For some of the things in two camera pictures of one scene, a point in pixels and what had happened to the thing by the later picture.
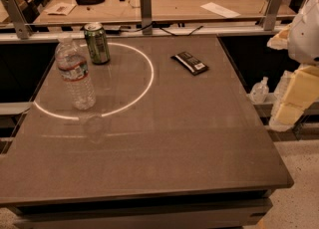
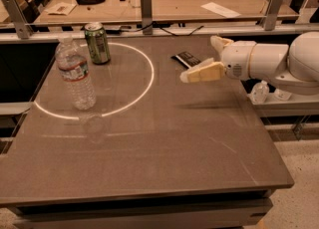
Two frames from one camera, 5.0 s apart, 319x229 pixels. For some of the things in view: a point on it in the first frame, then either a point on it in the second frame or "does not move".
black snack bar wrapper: [196, 66] does not move
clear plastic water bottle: [73, 66] does not move
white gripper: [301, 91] to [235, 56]
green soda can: [97, 43] does not move
